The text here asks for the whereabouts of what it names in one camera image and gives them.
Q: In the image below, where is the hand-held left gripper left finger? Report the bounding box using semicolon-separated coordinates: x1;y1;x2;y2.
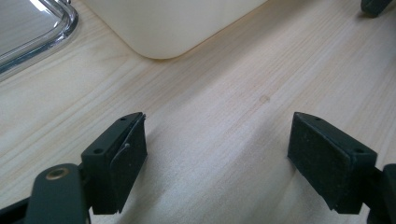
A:
80;111;149;217

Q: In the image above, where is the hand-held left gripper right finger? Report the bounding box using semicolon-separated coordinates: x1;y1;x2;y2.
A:
287;111;379;216

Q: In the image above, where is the cream divided storage box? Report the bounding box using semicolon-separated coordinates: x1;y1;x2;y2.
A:
81;0;269;61

